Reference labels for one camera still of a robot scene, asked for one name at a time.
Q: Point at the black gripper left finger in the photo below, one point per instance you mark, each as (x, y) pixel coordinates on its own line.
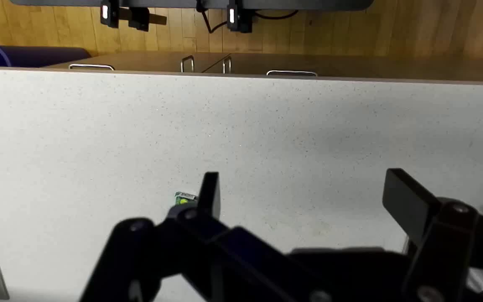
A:
(209, 245)

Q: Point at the dark stand bar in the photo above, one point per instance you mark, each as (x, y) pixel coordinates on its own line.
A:
(169, 3)

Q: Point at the wooden base cabinet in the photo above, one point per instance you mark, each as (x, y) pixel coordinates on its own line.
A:
(365, 65)

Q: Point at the green snack sachet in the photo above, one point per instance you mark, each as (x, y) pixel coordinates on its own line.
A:
(184, 196)

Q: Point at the black stand clamp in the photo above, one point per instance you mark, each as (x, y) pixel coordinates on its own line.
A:
(239, 16)
(110, 13)
(142, 18)

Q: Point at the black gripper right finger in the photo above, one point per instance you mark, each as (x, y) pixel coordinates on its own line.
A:
(449, 245)

